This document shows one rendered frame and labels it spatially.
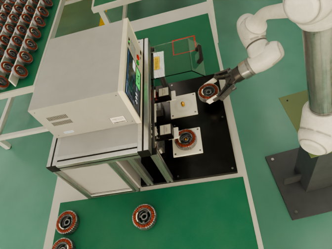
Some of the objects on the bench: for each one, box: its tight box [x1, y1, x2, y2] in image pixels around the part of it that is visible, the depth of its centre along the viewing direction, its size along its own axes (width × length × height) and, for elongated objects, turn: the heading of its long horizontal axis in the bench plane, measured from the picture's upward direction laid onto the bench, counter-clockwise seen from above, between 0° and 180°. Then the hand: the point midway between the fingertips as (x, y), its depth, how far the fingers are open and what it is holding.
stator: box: [174, 129, 198, 151], centre depth 143 cm, size 11×11×4 cm
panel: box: [116, 158, 141, 188], centre depth 146 cm, size 1×66×30 cm, turn 13°
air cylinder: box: [156, 102, 164, 117], centre depth 161 cm, size 5×8×6 cm
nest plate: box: [170, 92, 198, 119], centre depth 159 cm, size 15×15×1 cm
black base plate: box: [141, 74, 238, 187], centre depth 154 cm, size 47×64×2 cm
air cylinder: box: [157, 140, 165, 154], centre depth 146 cm, size 5×8×6 cm
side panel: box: [53, 162, 140, 199], centre depth 131 cm, size 28×3×32 cm, turn 103°
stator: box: [132, 204, 157, 230], centre depth 130 cm, size 11×11×4 cm
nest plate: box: [172, 127, 203, 158], centre depth 145 cm, size 15×15×1 cm
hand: (209, 92), depth 151 cm, fingers closed on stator, 11 cm apart
